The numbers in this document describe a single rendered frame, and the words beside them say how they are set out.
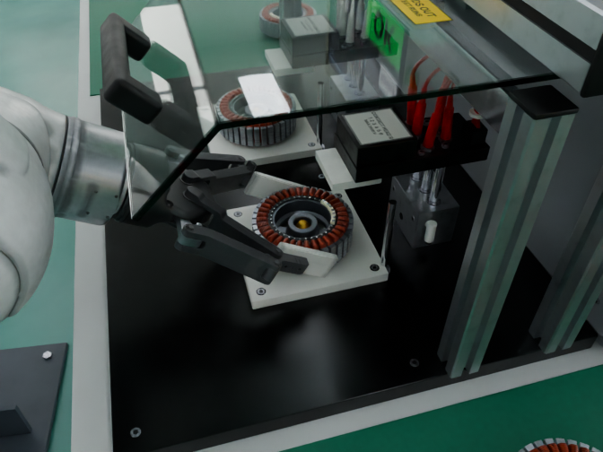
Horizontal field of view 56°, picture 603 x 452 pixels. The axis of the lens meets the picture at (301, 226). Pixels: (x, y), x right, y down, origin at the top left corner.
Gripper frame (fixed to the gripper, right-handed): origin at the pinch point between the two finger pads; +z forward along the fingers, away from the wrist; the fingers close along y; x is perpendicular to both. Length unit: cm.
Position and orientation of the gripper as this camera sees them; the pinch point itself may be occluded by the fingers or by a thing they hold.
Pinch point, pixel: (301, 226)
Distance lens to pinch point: 63.1
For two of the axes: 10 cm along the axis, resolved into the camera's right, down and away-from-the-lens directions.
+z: 8.4, 2.1, 5.1
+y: 2.7, 6.6, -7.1
